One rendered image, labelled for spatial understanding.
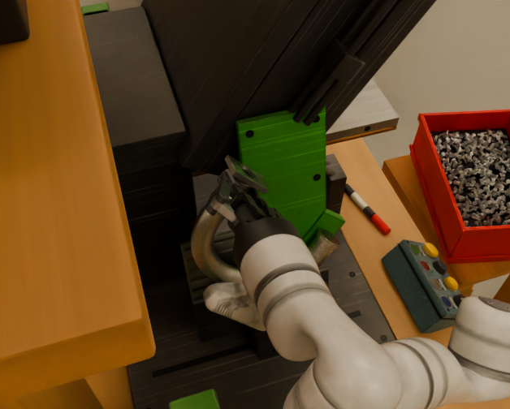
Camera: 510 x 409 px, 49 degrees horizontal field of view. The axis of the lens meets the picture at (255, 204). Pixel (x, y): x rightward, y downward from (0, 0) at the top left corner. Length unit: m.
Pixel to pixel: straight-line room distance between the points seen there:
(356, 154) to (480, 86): 1.80
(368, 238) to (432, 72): 1.96
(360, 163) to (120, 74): 0.55
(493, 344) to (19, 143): 0.56
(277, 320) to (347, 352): 0.09
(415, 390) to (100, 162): 0.35
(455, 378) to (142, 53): 0.59
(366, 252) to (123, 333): 0.82
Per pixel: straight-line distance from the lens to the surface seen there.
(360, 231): 1.05
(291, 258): 0.54
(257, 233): 0.57
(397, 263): 0.99
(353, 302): 0.97
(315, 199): 0.78
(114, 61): 0.85
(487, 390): 0.70
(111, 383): 0.95
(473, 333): 0.71
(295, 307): 0.50
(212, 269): 0.75
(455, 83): 2.90
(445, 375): 0.57
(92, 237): 0.26
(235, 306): 0.59
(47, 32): 0.38
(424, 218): 1.23
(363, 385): 0.44
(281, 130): 0.70
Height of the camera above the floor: 1.74
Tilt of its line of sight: 52 degrees down
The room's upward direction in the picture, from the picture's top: straight up
